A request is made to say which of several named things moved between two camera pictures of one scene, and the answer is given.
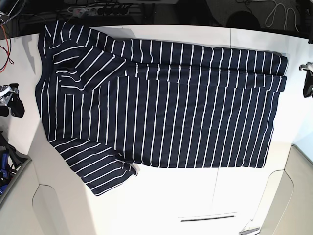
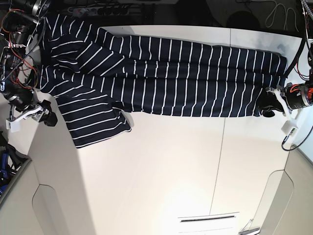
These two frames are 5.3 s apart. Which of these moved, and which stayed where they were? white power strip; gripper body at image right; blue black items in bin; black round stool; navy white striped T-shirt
Moved: gripper body at image right; navy white striped T-shirt
Stayed: blue black items in bin; white power strip; black round stool
